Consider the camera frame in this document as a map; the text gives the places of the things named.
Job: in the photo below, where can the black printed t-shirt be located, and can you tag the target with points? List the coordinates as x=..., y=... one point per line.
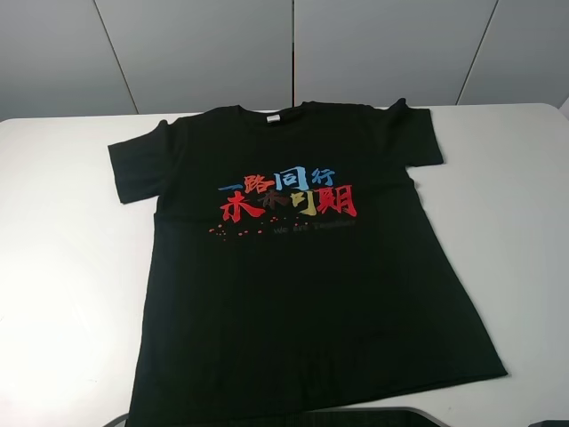
x=293, y=264

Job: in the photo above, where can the dark tablet screen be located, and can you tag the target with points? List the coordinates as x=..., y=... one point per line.
x=371, y=416

